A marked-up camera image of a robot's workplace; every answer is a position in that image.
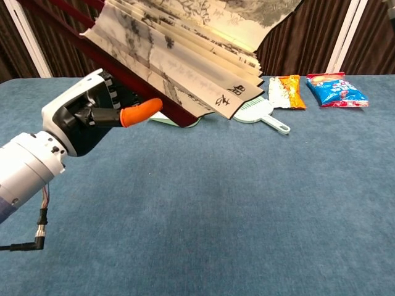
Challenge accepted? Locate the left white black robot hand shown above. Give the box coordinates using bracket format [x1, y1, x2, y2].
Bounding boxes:
[41, 68, 164, 157]

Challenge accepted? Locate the blue felt table cover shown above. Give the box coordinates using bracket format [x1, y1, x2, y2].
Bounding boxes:
[0, 75, 395, 296]

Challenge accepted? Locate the pale green hand brush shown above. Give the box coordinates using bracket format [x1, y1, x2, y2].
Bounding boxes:
[231, 95, 291, 135]

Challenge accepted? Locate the orange white snack bag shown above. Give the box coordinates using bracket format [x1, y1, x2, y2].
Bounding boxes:
[267, 75, 307, 110]

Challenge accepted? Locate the pale green plastic dustpan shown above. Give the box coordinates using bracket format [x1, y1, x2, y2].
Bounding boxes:
[149, 111, 204, 128]

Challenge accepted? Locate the dark brown pleated curtain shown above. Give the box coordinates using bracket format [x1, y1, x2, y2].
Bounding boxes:
[20, 0, 104, 78]
[342, 0, 395, 76]
[0, 0, 41, 83]
[256, 0, 352, 77]

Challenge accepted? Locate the black cable with angled plug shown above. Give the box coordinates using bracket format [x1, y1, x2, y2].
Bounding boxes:
[0, 181, 51, 252]

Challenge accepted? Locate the red ribbed paper folding fan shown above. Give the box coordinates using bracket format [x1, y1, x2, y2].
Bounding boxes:
[17, 0, 303, 129]

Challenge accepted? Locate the blue red snack bag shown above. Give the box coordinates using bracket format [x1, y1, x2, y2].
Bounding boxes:
[306, 72, 370, 109]

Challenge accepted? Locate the white screen frame post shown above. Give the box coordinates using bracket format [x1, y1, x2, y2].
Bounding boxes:
[2, 0, 53, 78]
[326, 0, 370, 74]

